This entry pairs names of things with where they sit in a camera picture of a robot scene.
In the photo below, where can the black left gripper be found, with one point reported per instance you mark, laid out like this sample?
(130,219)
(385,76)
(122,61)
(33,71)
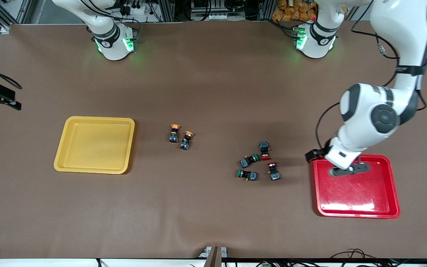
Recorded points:
(314,155)

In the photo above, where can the red mushroom push button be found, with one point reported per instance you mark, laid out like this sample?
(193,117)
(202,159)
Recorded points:
(264,147)
(274,173)

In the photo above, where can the yellow mushroom push button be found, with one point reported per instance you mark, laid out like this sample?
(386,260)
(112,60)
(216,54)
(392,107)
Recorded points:
(185,144)
(174,137)

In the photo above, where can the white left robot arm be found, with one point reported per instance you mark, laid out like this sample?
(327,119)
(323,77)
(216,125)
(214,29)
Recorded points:
(384,116)

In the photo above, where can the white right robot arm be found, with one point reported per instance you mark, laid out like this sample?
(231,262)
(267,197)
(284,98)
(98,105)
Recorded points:
(111,44)

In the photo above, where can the red plastic tray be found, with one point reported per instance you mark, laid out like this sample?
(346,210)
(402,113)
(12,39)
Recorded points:
(354,196)

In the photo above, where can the green mushroom push button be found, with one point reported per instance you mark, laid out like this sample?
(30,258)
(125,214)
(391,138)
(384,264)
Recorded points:
(251,175)
(244,162)

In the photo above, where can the yellow plastic tray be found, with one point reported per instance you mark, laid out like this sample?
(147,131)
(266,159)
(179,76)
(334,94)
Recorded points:
(95,144)

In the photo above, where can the orange objects pile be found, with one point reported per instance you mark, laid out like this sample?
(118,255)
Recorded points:
(291,9)

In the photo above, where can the grey electronics rack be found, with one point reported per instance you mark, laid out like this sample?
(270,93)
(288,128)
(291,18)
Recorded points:
(217,16)

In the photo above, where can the white power strip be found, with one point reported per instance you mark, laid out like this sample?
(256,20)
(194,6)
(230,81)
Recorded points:
(135,9)

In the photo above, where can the metal table edge bracket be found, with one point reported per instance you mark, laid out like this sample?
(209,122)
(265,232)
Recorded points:
(213,256)

